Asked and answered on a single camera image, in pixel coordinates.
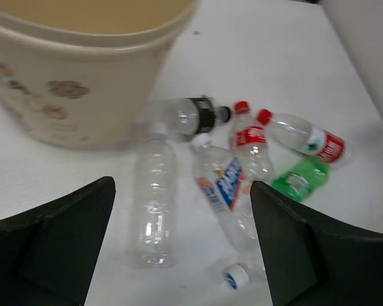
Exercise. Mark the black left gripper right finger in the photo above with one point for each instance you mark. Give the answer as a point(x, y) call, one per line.
point(313, 259)

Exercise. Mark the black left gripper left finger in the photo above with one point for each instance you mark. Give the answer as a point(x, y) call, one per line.
point(48, 253)

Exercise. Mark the green plastic bottle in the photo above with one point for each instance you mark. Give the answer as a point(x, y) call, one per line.
point(303, 179)

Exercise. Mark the clear unlabelled plastic bottle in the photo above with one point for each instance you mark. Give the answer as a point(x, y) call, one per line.
point(154, 209)

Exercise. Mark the clear bottle blue orange label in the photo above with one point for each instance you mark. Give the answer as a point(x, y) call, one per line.
point(221, 178)

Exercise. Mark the large clear bottle red label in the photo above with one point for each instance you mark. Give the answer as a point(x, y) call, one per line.
point(305, 138)

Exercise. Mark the beige plastic bin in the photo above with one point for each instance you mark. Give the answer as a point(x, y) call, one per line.
point(77, 74)

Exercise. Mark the small clear bottle red label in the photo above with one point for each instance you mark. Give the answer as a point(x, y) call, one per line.
point(247, 141)

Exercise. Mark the clear bottle black label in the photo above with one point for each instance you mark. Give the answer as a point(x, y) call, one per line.
point(187, 117)

